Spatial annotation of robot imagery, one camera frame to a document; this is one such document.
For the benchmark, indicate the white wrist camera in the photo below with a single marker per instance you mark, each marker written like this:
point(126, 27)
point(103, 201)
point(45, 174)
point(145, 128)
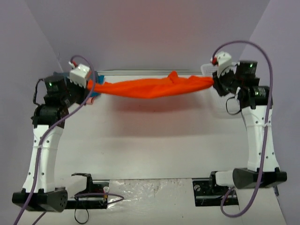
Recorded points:
point(223, 61)
point(80, 75)

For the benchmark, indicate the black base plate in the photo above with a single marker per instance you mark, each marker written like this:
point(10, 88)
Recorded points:
point(208, 194)
point(91, 202)

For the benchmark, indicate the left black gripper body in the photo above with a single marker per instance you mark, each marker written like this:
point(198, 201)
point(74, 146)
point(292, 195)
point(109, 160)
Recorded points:
point(82, 91)

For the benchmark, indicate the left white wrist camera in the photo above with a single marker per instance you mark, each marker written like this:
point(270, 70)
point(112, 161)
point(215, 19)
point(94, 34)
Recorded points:
point(80, 75)

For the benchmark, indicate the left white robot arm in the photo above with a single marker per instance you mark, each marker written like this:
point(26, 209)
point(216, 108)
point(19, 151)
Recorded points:
point(39, 192)

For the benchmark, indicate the folded blue t shirt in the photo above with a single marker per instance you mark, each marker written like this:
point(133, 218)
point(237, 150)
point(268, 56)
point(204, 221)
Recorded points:
point(100, 80)

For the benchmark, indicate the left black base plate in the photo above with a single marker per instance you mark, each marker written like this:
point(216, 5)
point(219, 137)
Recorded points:
point(91, 202)

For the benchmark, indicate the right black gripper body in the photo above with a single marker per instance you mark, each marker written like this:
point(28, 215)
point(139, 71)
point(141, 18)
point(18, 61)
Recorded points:
point(219, 83)

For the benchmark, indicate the orange t shirt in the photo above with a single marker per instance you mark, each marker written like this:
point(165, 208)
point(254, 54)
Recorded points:
point(149, 88)

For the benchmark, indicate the white foam board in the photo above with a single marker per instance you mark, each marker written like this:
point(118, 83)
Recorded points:
point(165, 202)

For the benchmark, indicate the folded pink t shirt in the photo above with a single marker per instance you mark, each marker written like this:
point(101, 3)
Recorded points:
point(90, 101)

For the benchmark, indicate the folded grey t shirt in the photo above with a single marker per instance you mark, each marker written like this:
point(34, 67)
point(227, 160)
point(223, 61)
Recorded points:
point(64, 74)

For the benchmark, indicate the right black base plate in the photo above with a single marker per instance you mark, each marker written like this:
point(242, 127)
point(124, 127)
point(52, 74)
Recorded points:
point(208, 194)

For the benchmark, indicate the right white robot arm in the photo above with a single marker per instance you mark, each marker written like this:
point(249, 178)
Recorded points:
point(241, 81)

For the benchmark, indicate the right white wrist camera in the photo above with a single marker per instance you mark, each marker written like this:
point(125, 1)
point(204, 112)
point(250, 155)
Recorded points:
point(223, 61)

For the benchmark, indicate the white plastic basket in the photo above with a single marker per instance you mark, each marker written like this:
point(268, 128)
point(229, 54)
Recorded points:
point(222, 107)

